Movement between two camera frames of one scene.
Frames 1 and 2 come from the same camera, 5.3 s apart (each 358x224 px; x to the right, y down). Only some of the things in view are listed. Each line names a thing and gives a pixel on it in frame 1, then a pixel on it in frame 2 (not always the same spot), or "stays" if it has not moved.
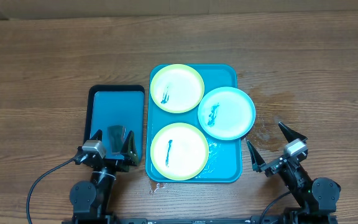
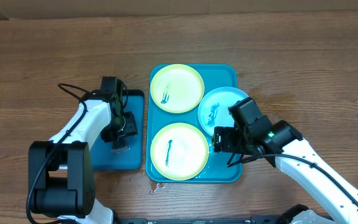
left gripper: x=130 y=160 → x=131 y=129
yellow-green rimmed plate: x=179 y=151 stays
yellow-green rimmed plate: x=177 y=88 stays
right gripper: x=279 y=162 → x=220 y=139
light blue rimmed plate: x=226 y=113 stays
